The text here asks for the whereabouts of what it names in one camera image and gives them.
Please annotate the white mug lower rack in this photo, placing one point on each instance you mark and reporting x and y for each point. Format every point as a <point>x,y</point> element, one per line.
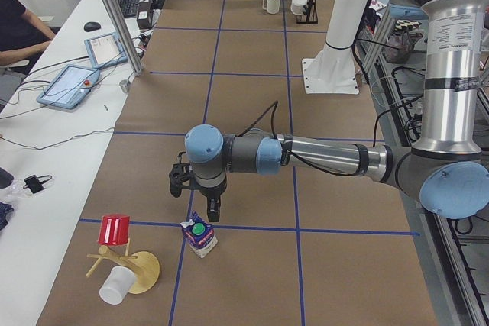
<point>297,6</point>

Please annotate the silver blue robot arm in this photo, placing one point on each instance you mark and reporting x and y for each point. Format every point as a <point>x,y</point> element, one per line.
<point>442,169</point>

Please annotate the red plastic cup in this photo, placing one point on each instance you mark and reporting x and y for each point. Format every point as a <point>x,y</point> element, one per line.
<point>114,230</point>

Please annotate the blue teach pendant far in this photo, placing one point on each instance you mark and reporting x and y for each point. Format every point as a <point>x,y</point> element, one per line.
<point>105,50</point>

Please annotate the aluminium frame post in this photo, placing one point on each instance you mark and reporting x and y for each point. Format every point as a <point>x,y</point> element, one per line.
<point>118,21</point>

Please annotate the blue white milk carton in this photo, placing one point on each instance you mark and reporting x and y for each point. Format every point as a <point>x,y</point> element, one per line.
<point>199,234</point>

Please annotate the blue teach pendant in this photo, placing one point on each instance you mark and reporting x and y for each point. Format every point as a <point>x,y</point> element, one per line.
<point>105,50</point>
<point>70,87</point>

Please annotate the white mug with handle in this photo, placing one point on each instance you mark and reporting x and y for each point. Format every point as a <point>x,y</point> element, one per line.
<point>271,6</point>

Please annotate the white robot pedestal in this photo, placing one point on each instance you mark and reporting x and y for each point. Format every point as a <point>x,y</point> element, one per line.
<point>332,71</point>

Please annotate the wooden cup tree stand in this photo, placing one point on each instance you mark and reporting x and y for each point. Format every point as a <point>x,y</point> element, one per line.
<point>144,265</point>

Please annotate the blue teach pendant near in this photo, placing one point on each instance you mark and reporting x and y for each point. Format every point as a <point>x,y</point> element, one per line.
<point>70,87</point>

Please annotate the black wire mug rack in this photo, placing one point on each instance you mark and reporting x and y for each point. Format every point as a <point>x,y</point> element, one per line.
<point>309,16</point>

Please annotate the white plastic cup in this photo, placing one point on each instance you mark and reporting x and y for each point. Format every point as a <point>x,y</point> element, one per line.
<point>117,285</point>

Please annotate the small black adapter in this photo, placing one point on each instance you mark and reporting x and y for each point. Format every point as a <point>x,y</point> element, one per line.
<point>36,183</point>

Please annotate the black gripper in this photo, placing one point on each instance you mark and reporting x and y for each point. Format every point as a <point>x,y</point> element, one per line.
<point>209,192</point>

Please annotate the small metal cylinder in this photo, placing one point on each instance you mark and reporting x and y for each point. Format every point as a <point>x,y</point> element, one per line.
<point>125,85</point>

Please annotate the black computer mouse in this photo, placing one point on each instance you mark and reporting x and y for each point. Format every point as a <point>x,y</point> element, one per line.
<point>91,26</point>

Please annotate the seated person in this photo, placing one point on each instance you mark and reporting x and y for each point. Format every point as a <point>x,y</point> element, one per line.
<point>23,35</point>

